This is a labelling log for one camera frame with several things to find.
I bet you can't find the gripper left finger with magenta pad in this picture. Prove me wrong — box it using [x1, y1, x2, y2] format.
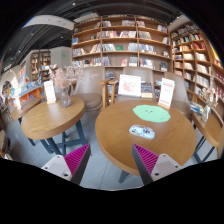
[42, 144, 91, 185]

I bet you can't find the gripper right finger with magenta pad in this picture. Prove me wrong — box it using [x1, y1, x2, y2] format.
[132, 144, 182, 185]

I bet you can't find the green cloud-shaped mouse pad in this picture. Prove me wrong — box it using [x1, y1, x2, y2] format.
[133, 105, 171, 123]

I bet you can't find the round wooden table front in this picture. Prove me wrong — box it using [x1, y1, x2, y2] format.
[95, 99, 196, 183]

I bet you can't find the round wooden table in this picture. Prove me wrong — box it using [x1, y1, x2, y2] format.
[95, 99, 196, 183]
[21, 96, 87, 155]

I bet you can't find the round wooden table left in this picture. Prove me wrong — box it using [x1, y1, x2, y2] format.
[21, 96, 87, 155]

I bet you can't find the wooden table right edge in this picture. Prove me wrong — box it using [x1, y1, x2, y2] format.
[192, 113, 224, 163]

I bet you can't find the wooden table far left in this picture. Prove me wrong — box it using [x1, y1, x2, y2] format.
[11, 98, 41, 122]

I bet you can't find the white sign card front table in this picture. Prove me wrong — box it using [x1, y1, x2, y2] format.
[158, 78, 175, 109]

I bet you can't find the white sign card table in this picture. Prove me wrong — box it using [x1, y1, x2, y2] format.
[44, 81, 56, 104]
[158, 78, 175, 109]

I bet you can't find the beige armchair left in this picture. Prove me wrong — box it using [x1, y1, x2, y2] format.
[74, 66, 106, 111]

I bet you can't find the white sign card left table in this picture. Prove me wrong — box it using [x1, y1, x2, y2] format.
[44, 81, 56, 104]

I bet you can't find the white framed picture board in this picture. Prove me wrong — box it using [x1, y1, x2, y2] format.
[118, 74, 141, 97]

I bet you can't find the glass vase with pink flowers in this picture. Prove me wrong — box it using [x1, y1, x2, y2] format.
[49, 64, 83, 108]

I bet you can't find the glass vase with dried flowers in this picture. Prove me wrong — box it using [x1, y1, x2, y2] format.
[201, 76, 218, 122]

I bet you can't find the beige armchair middle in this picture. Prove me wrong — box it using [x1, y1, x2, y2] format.
[115, 66, 155, 102]

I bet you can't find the distant wooden bookshelf left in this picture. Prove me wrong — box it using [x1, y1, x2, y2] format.
[30, 51, 51, 84]

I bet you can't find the wooden bookshelf right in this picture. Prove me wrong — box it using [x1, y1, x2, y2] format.
[169, 22, 224, 119]

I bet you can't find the large wooden bookshelf centre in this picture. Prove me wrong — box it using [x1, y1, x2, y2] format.
[72, 15, 172, 73]

